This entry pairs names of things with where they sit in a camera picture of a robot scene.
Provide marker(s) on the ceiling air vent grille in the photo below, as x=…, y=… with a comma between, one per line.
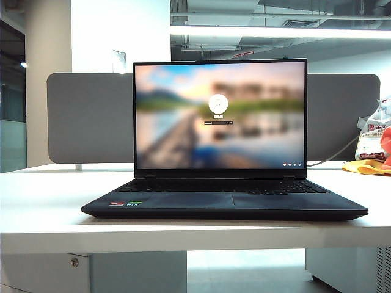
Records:
x=301, y=23

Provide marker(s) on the grey fabric desk divider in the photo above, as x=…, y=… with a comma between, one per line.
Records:
x=91, y=122

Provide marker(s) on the white divider mounting bracket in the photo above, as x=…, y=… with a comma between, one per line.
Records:
x=78, y=167

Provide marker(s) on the orange-red soft object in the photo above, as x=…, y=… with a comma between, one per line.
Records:
x=387, y=143

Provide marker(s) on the yellow cloth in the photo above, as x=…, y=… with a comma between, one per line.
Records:
x=363, y=168

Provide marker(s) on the white cabinet with vent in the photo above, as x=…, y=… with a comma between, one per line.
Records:
x=342, y=265

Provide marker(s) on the black laptop computer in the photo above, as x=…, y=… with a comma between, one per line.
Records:
x=183, y=137

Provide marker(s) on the long ceiling light strip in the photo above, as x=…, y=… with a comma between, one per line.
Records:
x=275, y=32

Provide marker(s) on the white drawer cabinet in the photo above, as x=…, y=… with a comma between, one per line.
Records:
x=122, y=274

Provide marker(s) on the round metal drawer lock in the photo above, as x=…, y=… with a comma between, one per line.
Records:
x=74, y=261

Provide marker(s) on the white plastic bag red print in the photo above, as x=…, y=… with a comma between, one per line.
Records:
x=371, y=143

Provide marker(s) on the red hanging ceiling sign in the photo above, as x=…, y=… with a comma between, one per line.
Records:
x=243, y=54

